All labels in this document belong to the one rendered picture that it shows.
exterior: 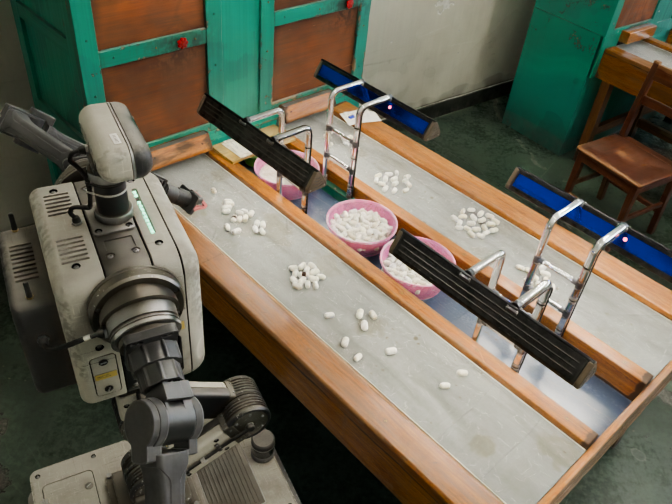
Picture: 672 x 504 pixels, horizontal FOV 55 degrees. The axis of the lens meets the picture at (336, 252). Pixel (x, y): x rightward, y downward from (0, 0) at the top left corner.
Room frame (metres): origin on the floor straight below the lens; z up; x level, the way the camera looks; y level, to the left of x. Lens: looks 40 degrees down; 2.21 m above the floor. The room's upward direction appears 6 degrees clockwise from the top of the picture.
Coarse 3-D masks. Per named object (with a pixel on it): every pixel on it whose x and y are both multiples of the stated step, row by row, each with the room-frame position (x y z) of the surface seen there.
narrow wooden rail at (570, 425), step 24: (240, 168) 2.18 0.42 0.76; (264, 192) 2.04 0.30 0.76; (288, 216) 1.92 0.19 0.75; (336, 240) 1.80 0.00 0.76; (360, 264) 1.68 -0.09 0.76; (384, 288) 1.58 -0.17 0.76; (432, 312) 1.49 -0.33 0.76; (456, 336) 1.40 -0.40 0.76; (480, 360) 1.31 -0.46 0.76; (504, 384) 1.24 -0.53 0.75; (528, 384) 1.24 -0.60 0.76; (552, 408) 1.16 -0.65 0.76; (576, 432) 1.09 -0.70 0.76
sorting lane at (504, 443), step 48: (240, 192) 2.06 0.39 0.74; (240, 240) 1.77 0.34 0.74; (288, 240) 1.80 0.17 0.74; (288, 288) 1.55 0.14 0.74; (336, 288) 1.58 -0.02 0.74; (336, 336) 1.36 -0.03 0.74; (384, 336) 1.39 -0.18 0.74; (432, 336) 1.41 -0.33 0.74; (384, 384) 1.20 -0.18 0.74; (432, 384) 1.22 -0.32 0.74; (480, 384) 1.24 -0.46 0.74; (432, 432) 1.05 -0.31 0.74; (480, 432) 1.07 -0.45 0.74; (528, 432) 1.09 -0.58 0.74; (480, 480) 0.93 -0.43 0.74; (528, 480) 0.94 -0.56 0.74
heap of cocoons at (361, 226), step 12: (336, 216) 1.97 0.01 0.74; (348, 216) 1.98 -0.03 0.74; (360, 216) 1.98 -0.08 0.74; (372, 216) 2.01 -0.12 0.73; (336, 228) 1.91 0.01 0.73; (348, 228) 1.91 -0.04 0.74; (360, 228) 1.91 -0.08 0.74; (372, 228) 1.94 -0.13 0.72; (384, 228) 1.94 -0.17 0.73; (360, 240) 1.84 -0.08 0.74; (372, 240) 1.85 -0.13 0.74
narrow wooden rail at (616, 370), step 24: (288, 144) 2.43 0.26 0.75; (336, 168) 2.26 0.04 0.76; (360, 192) 2.13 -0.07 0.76; (408, 216) 1.99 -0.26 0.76; (456, 264) 1.78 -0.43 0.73; (504, 288) 1.65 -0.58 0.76; (528, 312) 1.57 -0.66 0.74; (552, 312) 1.55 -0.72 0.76; (576, 336) 1.46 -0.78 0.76; (600, 360) 1.39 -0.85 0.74; (624, 360) 1.37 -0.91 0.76; (624, 384) 1.32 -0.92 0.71
